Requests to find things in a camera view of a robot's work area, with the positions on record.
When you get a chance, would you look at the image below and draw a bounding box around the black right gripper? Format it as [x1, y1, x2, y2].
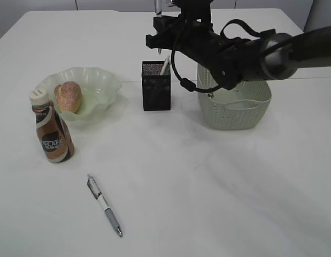
[145, 14, 261, 90]

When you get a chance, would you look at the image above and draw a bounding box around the grey grip clear pen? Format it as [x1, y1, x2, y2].
[87, 174, 123, 238]

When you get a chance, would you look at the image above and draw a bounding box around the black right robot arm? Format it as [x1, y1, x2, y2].
[145, 14, 331, 93]

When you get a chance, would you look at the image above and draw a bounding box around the pale green plastic basket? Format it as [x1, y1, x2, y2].
[196, 64, 272, 131]

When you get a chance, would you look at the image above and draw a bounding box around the cream green pen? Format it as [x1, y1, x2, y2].
[159, 55, 171, 75]

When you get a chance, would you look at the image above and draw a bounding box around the black perforated pen holder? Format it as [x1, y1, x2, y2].
[141, 61, 171, 111]

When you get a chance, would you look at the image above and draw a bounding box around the pale green wavy glass bowl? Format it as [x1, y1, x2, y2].
[36, 67, 122, 121]

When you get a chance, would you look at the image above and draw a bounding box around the brown coffee drink bottle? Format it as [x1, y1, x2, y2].
[29, 88, 74, 163]

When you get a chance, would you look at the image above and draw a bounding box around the sugared bread roll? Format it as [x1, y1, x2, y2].
[54, 81, 82, 113]

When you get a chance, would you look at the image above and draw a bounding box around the paper ball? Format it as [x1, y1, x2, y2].
[207, 92, 214, 99]

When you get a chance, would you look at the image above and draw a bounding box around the blue clip grey pen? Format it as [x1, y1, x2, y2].
[154, 0, 164, 56]

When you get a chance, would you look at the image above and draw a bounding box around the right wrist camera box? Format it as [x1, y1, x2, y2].
[166, 0, 213, 25]

